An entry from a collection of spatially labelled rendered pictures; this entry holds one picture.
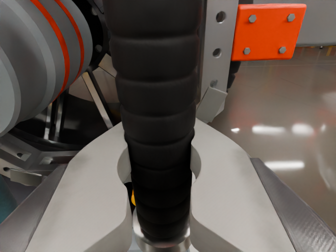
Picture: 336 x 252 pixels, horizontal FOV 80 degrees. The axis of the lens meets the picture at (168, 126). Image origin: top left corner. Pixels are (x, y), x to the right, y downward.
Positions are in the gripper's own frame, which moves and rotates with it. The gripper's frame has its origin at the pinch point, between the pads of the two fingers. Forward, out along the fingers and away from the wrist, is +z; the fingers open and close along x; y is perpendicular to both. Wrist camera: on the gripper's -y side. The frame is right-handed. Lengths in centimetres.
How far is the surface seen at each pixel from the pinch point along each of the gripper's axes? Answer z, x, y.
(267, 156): 92, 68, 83
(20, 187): 35, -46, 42
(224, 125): 133, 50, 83
